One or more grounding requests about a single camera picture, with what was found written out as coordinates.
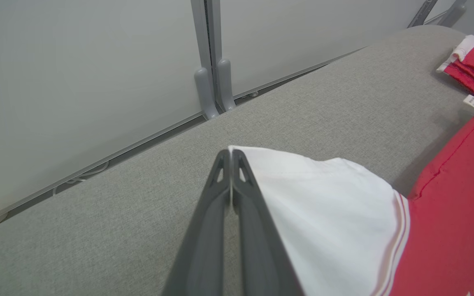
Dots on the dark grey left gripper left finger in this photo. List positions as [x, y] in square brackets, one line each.
[204, 246]

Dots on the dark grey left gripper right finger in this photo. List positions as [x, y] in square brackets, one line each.
[261, 255]

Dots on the red t-shirt white sleeves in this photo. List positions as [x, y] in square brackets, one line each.
[447, 222]

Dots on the grey partition post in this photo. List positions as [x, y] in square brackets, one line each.
[214, 61]
[453, 12]

